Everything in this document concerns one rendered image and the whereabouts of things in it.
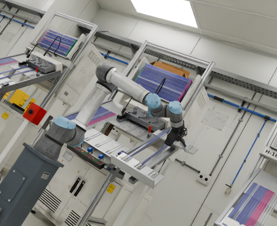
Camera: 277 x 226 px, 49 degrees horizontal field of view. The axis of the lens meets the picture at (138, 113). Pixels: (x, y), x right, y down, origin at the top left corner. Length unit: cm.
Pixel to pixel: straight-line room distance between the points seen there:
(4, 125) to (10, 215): 169
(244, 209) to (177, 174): 212
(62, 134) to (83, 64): 199
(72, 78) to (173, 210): 199
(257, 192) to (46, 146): 133
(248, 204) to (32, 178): 125
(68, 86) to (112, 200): 164
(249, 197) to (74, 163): 139
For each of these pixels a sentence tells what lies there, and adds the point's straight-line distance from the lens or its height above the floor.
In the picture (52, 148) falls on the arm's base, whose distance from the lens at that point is 173.
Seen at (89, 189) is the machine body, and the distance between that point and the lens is 251.
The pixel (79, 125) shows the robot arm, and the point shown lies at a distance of 185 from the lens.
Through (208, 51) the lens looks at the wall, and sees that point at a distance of 468.
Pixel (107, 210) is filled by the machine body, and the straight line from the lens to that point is 240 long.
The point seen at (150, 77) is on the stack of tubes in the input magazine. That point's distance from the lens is 282.
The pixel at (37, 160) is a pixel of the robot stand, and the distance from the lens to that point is 171.
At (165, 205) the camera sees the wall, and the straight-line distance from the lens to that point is 398.
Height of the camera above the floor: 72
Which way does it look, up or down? 10 degrees up
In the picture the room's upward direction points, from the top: 32 degrees clockwise
